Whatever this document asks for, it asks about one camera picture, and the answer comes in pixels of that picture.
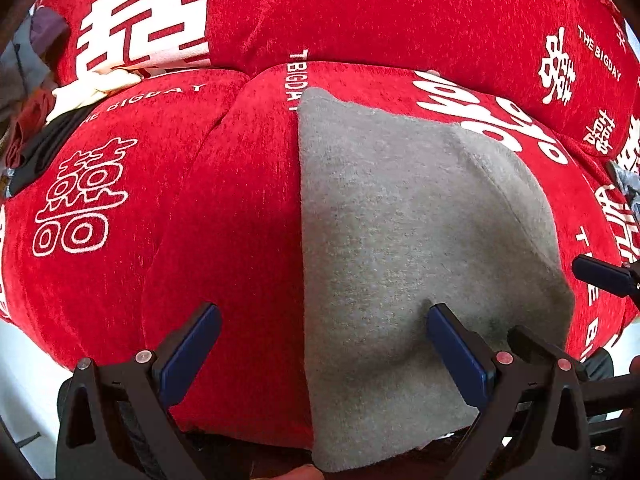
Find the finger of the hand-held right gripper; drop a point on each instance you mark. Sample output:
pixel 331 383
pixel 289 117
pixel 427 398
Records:
pixel 600 272
pixel 530 342

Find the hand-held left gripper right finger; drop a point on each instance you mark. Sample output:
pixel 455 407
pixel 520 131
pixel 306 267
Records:
pixel 455 350

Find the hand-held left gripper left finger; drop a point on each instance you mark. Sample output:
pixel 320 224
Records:
pixel 192 345

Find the grey knit sweater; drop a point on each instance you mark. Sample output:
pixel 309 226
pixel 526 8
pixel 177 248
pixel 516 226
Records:
pixel 400 235

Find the red printed sofa seat cover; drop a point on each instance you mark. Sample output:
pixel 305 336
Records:
pixel 200 260

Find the dark grey crumpled cloth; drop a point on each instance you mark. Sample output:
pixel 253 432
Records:
pixel 625 180

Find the black cloth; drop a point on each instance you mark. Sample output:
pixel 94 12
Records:
pixel 45 145

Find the dark red cloth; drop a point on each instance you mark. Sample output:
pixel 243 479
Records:
pixel 27 120

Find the grey blue cloth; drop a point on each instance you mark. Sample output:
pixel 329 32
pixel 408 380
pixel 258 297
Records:
pixel 20 70

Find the red printed sofa backrest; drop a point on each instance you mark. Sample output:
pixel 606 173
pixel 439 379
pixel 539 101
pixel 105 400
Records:
pixel 375 10

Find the purple cloth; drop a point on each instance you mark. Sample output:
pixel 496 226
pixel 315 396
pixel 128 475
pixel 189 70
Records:
pixel 50 27

